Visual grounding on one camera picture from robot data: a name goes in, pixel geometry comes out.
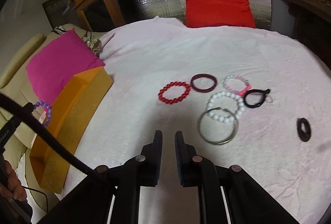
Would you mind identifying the white bead bracelet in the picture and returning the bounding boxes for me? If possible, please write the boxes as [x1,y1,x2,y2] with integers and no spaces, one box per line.
[206,91,245,124]

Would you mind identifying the left hand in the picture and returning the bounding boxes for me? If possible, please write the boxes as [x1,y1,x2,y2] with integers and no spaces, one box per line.
[1,160,27,202]

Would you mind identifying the beige sofa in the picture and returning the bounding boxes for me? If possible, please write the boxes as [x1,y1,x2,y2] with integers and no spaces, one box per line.
[1,30,59,223]

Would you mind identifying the silver metal bangle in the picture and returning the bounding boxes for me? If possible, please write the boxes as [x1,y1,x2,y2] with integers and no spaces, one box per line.
[197,106,239,146]

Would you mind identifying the black cord hair tie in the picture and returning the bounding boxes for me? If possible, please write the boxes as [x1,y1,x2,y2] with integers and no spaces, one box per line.
[243,88,271,108]

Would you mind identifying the clear pink bead bracelet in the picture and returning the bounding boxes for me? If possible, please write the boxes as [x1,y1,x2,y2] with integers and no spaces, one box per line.
[223,74,253,96]

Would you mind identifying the purple bead bracelet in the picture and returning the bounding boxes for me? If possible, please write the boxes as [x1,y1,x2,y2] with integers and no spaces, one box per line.
[32,100,53,128]

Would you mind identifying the magenta pillow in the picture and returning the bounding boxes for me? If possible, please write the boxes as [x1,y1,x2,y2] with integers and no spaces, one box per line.
[26,29,104,105]

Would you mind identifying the dark fuzzy scrunchie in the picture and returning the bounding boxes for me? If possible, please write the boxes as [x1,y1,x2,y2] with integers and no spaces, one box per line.
[297,117,311,142]

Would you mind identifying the red pillow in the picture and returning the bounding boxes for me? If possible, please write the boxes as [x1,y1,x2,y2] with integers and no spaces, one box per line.
[185,0,256,28]

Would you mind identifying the orange open box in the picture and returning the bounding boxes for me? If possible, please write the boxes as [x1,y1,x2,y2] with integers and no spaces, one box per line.
[29,67,113,194]

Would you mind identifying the patterned grey cloth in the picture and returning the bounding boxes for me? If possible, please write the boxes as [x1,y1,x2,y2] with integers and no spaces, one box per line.
[81,31,103,56]

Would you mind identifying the red bead bracelet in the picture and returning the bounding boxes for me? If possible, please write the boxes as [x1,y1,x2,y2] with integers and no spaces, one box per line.
[158,80,191,105]

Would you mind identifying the maroon bangle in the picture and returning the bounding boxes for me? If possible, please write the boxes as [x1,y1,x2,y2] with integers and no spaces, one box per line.
[190,73,218,93]

